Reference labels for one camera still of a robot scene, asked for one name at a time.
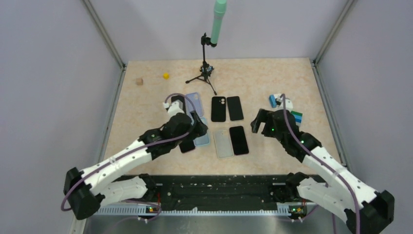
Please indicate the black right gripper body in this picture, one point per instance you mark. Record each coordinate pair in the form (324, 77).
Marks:
(270, 130)

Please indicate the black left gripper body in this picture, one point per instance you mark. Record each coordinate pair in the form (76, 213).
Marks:
(197, 130)

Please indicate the light blue phone case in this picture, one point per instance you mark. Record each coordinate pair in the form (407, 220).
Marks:
(205, 139)

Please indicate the black smartphone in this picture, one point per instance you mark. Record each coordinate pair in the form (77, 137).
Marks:
(235, 108)
(186, 146)
(238, 140)
(180, 98)

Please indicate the clear phone case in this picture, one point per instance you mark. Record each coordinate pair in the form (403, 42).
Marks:
(223, 144)

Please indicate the lilac phone case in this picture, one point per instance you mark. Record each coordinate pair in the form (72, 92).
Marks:
(196, 100)

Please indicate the black phone case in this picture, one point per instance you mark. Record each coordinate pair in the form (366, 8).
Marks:
(218, 109)

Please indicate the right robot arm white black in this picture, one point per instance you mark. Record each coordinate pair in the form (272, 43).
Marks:
(363, 209)

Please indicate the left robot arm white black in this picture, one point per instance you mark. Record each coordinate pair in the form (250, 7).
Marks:
(89, 189)

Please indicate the blue white toy block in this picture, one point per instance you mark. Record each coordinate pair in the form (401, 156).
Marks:
(275, 100)

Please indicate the green blue grey block stack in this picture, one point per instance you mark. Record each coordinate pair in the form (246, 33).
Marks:
(298, 117)

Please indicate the black mini tripod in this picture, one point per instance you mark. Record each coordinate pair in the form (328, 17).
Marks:
(205, 69)

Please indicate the brown wooden cube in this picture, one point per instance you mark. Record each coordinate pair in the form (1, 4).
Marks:
(139, 81)

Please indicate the mint green microphone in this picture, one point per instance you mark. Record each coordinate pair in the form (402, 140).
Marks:
(219, 12)

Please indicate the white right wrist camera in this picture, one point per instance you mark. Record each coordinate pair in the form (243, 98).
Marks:
(284, 103)

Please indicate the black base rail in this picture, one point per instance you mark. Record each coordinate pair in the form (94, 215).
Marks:
(220, 195)

